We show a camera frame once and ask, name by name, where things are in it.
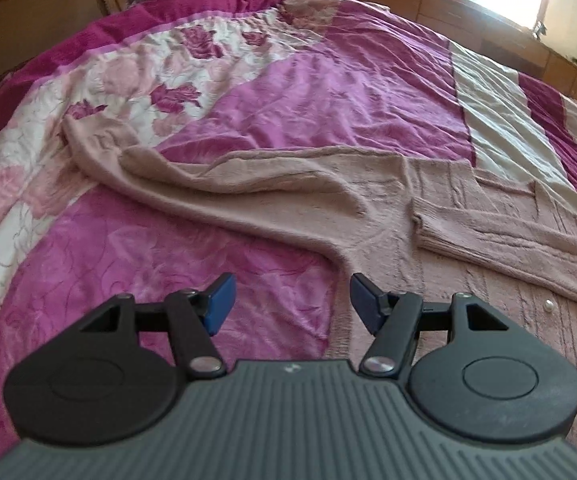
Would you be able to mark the striped pink magenta bedspread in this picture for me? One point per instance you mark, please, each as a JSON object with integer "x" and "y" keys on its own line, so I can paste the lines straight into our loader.
{"x": 303, "y": 74}

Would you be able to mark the long wooden low cabinet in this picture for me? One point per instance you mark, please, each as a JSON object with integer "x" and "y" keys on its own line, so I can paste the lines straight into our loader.
{"x": 487, "y": 34}

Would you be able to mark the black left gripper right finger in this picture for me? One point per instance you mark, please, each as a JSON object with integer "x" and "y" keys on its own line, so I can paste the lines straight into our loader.
{"x": 466, "y": 366}

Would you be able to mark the magenta pillow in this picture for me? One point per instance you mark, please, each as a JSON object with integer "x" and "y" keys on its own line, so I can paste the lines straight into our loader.
{"x": 115, "y": 29}

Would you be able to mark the pink knitted sweater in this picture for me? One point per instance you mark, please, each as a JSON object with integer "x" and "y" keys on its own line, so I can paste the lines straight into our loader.
{"x": 424, "y": 225}

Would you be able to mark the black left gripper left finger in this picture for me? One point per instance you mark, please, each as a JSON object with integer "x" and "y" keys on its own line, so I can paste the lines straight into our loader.
{"x": 120, "y": 368}

